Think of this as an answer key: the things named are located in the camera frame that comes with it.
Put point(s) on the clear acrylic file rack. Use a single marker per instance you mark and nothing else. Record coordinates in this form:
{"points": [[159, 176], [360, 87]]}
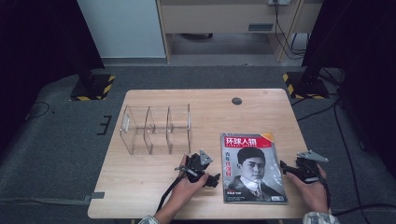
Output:
{"points": [[155, 130]]}

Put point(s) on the dark round table grommet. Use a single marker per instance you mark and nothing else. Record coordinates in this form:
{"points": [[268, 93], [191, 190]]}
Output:
{"points": [[237, 101]]}

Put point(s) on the light wooden desk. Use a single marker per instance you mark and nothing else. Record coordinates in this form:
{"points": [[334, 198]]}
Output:
{"points": [[218, 18]]}

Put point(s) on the black striped stand base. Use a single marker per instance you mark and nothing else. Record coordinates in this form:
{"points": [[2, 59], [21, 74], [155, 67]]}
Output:
{"points": [[93, 88], [306, 87]]}

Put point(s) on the black curtain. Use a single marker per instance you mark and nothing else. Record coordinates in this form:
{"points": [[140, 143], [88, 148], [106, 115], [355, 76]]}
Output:
{"points": [[364, 46], [37, 46]]}

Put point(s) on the person's right hand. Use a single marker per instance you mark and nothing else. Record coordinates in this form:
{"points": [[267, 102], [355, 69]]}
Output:
{"points": [[314, 194]]}

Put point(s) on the person's left hand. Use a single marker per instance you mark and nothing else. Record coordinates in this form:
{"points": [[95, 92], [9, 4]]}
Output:
{"points": [[186, 189]]}

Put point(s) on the white power strip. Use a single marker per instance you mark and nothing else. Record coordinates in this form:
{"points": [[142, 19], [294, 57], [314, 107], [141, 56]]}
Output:
{"points": [[279, 2]]}

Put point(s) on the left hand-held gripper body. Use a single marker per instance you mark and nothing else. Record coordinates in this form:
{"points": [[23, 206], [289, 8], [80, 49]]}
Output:
{"points": [[194, 163]]}

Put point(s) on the white panel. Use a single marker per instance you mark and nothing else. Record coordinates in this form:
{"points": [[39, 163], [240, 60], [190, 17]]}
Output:
{"points": [[124, 28]]}

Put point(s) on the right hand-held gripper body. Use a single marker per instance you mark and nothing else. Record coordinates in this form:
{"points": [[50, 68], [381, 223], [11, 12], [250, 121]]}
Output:
{"points": [[306, 171]]}

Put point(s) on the magazine with portrait cover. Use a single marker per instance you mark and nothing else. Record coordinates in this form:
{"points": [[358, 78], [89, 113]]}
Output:
{"points": [[252, 174]]}

